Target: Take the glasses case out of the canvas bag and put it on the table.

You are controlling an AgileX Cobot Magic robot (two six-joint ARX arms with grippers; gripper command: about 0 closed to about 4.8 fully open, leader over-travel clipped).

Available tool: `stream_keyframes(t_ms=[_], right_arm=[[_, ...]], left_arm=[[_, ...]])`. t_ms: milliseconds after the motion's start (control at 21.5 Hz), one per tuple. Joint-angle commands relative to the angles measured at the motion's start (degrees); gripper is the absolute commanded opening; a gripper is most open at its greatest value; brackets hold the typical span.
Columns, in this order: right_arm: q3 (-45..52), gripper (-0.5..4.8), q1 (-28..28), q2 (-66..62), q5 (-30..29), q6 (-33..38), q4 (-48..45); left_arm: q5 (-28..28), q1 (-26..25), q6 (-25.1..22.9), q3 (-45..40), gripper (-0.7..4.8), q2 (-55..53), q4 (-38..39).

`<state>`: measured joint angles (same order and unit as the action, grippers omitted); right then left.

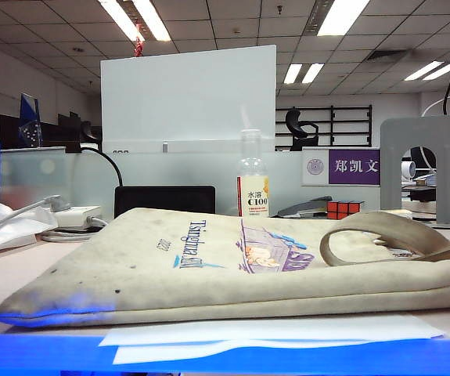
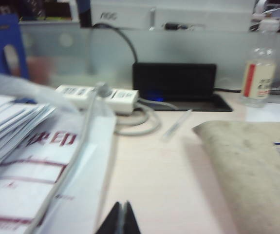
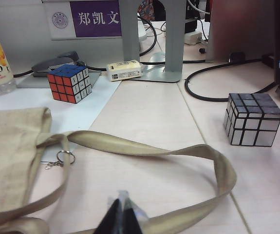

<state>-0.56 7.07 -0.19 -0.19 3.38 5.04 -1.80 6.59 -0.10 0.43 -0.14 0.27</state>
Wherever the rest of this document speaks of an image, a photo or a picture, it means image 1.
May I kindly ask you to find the white cloth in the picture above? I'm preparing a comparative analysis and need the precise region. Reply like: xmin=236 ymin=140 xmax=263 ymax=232
xmin=0 ymin=207 xmax=450 ymax=328

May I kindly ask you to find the clear C100 drink bottle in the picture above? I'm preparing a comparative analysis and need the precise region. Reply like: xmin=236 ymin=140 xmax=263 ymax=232
xmin=236 ymin=128 xmax=271 ymax=218

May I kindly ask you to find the white monitor riser stand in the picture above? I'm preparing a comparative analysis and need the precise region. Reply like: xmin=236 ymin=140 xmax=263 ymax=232
xmin=0 ymin=147 xmax=382 ymax=220

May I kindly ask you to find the grey stapler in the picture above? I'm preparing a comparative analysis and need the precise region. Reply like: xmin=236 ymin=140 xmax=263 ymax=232
xmin=277 ymin=195 xmax=333 ymax=219

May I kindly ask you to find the white AOC computer monitor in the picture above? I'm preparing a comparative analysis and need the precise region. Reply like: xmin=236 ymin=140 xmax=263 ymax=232
xmin=99 ymin=45 xmax=278 ymax=154

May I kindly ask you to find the black office chair with armrests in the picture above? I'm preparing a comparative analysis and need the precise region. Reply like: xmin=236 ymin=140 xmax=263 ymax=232
xmin=285 ymin=108 xmax=320 ymax=152

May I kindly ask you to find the Rubik's cube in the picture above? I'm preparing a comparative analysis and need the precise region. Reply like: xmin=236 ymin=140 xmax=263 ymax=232
xmin=326 ymin=200 xmax=365 ymax=220

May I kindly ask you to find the purple white name plate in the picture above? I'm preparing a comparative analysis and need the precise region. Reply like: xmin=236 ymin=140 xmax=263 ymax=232
xmin=301 ymin=147 xmax=381 ymax=186

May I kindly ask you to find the fluorescent ceiling light panel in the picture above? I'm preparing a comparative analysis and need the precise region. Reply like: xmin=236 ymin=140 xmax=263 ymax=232
xmin=132 ymin=0 xmax=172 ymax=42
xmin=283 ymin=63 xmax=303 ymax=85
xmin=403 ymin=60 xmax=445 ymax=82
xmin=317 ymin=0 xmax=370 ymax=37
xmin=422 ymin=62 xmax=450 ymax=81
xmin=301 ymin=62 xmax=325 ymax=85
xmin=98 ymin=0 xmax=147 ymax=43

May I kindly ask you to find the white paper sheet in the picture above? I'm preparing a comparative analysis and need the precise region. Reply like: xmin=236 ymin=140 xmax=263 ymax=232
xmin=98 ymin=314 xmax=445 ymax=365

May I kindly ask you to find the white power adapter brick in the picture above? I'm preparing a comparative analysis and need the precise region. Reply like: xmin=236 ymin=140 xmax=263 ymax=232
xmin=54 ymin=205 xmax=103 ymax=228

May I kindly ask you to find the black chair headrest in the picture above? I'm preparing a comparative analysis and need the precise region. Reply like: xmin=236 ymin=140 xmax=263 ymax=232
xmin=80 ymin=120 xmax=103 ymax=143

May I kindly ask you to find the red hanging ornament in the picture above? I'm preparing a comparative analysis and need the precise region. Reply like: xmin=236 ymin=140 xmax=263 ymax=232
xmin=134 ymin=23 xmax=147 ymax=56

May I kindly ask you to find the grey metal bookend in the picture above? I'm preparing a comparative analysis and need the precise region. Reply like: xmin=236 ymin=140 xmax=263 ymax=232
xmin=380 ymin=115 xmax=450 ymax=229

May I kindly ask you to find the row of dark monitors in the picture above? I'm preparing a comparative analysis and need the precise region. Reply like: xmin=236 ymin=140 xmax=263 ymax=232
xmin=0 ymin=111 xmax=104 ymax=154

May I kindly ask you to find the white round device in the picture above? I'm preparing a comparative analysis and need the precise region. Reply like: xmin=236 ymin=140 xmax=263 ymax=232
xmin=401 ymin=161 xmax=418 ymax=181

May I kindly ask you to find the blue crystal trophy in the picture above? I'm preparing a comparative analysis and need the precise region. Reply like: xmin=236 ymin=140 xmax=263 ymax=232
xmin=19 ymin=92 xmax=44 ymax=148

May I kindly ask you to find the blue plastic sheet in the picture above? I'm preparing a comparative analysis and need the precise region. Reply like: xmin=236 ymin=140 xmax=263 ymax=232
xmin=0 ymin=332 xmax=450 ymax=376

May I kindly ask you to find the black desk cable box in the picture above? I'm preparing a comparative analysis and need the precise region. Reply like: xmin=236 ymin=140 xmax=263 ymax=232
xmin=113 ymin=186 xmax=217 ymax=219

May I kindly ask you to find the black curved cable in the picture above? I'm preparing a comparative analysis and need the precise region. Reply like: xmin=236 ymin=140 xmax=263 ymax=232
xmin=79 ymin=146 xmax=124 ymax=188

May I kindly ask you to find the black wall shelf rack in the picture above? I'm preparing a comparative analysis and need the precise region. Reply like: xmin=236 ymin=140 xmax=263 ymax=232
xmin=275 ymin=104 xmax=373 ymax=149

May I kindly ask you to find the coiled white cable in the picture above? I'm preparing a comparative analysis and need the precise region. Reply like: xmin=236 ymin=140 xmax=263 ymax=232
xmin=38 ymin=216 xmax=110 ymax=243

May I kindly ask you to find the white plug with cable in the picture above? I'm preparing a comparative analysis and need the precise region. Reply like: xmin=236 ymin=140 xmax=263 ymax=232
xmin=0 ymin=194 xmax=72 ymax=235

